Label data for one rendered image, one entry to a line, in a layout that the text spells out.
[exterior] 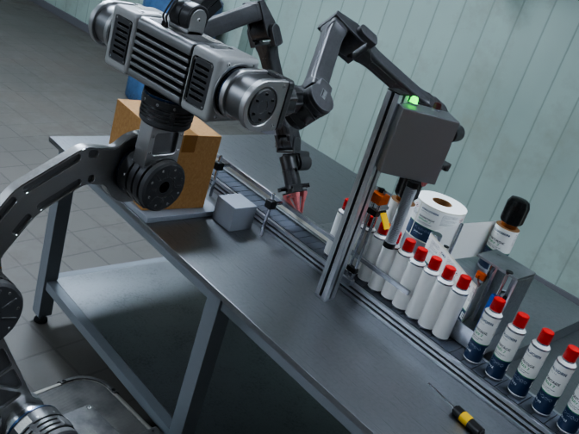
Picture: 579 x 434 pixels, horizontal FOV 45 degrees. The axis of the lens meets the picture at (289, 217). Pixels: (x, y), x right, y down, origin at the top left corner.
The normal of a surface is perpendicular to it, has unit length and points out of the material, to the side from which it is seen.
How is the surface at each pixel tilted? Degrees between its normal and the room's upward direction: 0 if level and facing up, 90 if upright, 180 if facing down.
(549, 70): 90
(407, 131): 90
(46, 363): 0
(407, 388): 0
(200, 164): 90
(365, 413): 0
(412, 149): 90
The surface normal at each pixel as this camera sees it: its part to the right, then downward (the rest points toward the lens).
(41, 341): 0.28, -0.87
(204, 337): -0.71, 0.09
